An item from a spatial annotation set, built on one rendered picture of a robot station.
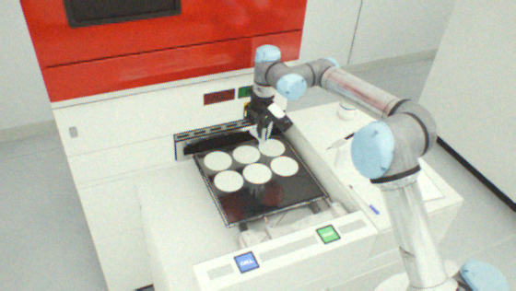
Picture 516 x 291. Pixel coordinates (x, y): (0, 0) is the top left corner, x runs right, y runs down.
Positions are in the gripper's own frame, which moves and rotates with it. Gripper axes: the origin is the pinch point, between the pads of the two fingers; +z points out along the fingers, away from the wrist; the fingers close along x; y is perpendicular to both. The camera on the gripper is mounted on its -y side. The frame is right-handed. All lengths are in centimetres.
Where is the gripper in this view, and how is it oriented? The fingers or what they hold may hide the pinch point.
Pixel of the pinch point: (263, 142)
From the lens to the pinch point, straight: 149.0
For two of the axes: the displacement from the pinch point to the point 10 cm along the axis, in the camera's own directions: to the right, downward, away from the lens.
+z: -0.7, 7.5, 6.6
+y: -8.1, -4.3, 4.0
